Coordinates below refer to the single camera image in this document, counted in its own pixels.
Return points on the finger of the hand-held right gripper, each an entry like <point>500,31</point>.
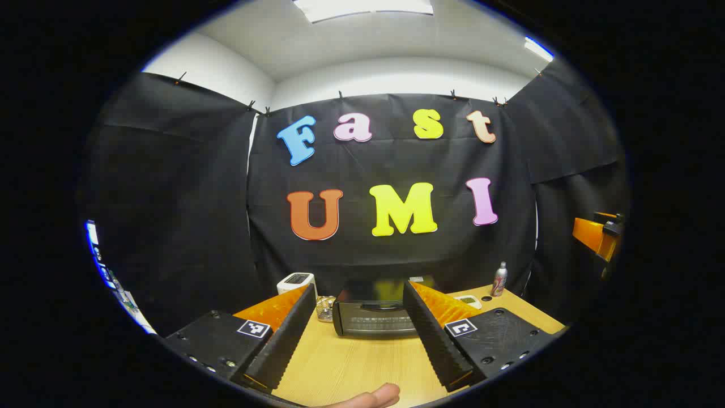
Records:
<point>592,235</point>

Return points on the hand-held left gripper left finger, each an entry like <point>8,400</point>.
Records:
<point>286,340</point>

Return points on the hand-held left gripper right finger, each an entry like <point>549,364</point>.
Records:
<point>433,340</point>

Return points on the black electric oven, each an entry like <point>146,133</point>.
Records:
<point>368,318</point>

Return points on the white divided dish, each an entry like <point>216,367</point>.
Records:
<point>470,301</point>

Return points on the white toaster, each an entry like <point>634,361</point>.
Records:
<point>294,280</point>

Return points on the white and red bottle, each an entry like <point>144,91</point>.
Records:
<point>499,280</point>

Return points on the black backdrop cloth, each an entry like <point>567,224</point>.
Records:
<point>181,215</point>

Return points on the white clutter with pens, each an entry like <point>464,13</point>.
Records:
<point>122,297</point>

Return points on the small ceiling light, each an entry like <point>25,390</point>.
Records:
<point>538,49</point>

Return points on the row of black cloth clips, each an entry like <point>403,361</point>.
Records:
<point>340,95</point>

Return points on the large ceiling light panel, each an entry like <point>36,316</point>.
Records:
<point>362,7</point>

